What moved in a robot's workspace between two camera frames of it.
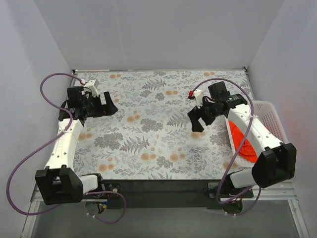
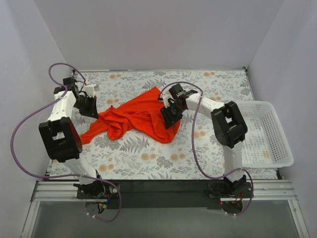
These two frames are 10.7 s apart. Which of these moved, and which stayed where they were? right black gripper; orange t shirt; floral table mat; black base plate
Moved: orange t shirt; right black gripper
Stayed: floral table mat; black base plate
